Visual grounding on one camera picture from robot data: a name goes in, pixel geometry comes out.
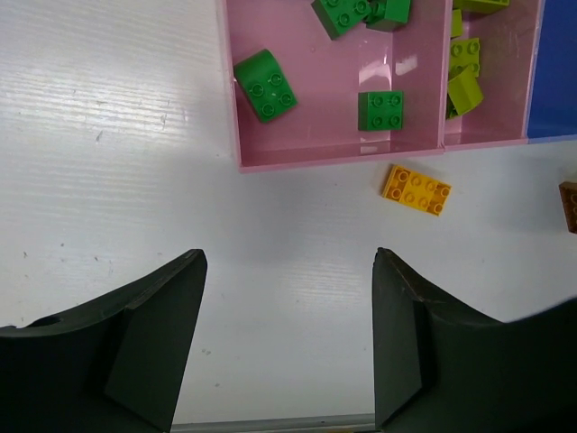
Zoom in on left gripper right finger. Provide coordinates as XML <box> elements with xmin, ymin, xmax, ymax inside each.
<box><xmin>371</xmin><ymin>248</ymin><xmax>576</xmax><ymax>432</ymax></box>

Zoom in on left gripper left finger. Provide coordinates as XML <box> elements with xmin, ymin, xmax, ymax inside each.
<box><xmin>1</xmin><ymin>249</ymin><xmax>207</xmax><ymax>432</ymax></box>

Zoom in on yellow lego brick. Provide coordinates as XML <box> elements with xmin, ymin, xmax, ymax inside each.
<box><xmin>381</xmin><ymin>165</ymin><xmax>452</xmax><ymax>217</ymax></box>

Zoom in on small dark green lego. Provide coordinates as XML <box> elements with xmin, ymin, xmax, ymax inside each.
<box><xmin>357</xmin><ymin>91</ymin><xmax>404</xmax><ymax>132</ymax></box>

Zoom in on lime lego pair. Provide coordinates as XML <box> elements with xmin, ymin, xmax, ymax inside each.
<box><xmin>448</xmin><ymin>8</ymin><xmax>482</xmax><ymax>80</ymax></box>

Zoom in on dark green curved lego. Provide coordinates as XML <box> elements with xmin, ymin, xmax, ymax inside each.
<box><xmin>234</xmin><ymin>49</ymin><xmax>298</xmax><ymax>123</ymax></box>

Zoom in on dark green lego stack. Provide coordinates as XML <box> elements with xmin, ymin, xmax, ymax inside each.
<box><xmin>364</xmin><ymin>0</ymin><xmax>411</xmax><ymax>32</ymax></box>

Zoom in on large lime lego brick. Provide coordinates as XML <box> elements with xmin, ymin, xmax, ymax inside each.
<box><xmin>453</xmin><ymin>0</ymin><xmax>510</xmax><ymax>14</ymax></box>

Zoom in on lime sloped lego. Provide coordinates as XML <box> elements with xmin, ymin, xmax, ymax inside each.
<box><xmin>445</xmin><ymin>67</ymin><xmax>484</xmax><ymax>119</ymax></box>

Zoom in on dark blue bin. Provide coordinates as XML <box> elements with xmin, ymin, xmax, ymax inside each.
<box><xmin>527</xmin><ymin>0</ymin><xmax>576</xmax><ymax>143</ymax></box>

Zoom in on large pink bin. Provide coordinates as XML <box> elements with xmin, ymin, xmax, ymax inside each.
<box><xmin>216</xmin><ymin>1</ymin><xmax>451</xmax><ymax>172</ymax></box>

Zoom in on small pink bin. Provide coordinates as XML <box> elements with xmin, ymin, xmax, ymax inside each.
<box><xmin>443</xmin><ymin>1</ymin><xmax>545</xmax><ymax>151</ymax></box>

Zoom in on aluminium rail front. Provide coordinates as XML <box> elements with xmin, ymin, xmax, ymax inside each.
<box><xmin>170</xmin><ymin>413</ymin><xmax>377</xmax><ymax>433</ymax></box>

